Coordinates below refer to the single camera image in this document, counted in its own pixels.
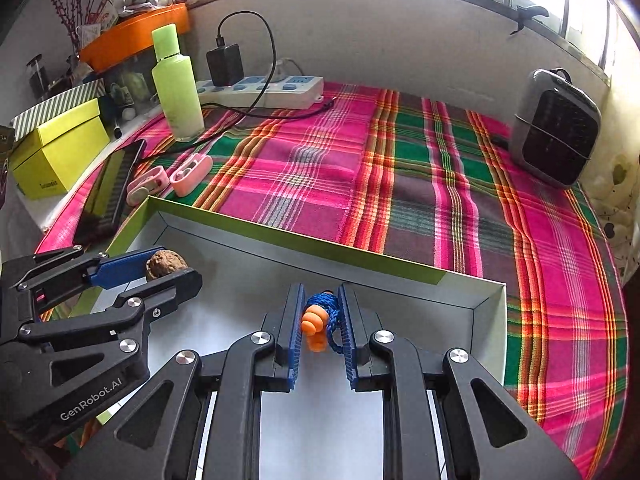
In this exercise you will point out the black phone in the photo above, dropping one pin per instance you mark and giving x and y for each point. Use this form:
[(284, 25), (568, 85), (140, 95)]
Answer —
[(100, 216)]

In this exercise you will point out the light green plastic bottle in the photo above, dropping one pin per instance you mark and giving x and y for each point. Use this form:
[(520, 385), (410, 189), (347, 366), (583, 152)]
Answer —
[(175, 85)]

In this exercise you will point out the heart patterned curtain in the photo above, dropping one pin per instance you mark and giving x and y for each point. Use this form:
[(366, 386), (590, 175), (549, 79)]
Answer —
[(611, 179)]

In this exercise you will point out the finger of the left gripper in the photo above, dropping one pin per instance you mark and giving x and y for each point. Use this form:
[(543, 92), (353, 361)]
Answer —
[(73, 270), (18, 310)]

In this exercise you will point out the pink plaid tablecloth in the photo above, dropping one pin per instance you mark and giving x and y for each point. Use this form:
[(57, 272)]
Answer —
[(423, 180)]

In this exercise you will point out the green white cardboard tray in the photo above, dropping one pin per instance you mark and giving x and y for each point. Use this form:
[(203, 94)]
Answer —
[(323, 428)]

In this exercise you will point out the orange plastic tray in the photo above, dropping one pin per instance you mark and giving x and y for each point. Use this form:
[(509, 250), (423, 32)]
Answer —
[(132, 36)]

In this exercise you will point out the grey space heater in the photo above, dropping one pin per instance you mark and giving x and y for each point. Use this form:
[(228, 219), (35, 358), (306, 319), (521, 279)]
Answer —
[(555, 128)]

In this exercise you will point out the pink clip near phone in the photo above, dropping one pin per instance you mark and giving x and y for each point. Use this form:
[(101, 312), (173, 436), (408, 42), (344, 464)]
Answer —
[(152, 182)]

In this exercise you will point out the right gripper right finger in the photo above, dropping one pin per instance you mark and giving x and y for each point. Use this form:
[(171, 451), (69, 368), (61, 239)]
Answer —
[(444, 415)]

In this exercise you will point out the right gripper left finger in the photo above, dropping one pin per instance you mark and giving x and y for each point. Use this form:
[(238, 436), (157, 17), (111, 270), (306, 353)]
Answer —
[(199, 416)]

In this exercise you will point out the dark brown walnut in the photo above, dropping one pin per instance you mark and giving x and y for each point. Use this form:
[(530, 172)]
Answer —
[(162, 263)]

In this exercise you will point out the white power strip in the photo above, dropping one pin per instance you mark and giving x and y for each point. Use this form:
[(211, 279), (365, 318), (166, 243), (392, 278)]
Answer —
[(292, 92)]

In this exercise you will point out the striped gift box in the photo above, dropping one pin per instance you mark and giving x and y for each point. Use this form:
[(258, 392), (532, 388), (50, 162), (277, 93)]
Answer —
[(27, 121)]

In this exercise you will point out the red berry branches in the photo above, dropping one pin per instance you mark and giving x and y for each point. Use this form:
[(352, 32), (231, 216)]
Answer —
[(75, 0)]

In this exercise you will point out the yellow cardboard box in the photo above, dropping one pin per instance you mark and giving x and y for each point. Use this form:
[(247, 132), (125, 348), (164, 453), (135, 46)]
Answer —
[(52, 158)]

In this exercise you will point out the black charger with cable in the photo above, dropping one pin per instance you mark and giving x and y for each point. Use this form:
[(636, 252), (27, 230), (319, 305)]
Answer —
[(226, 68)]

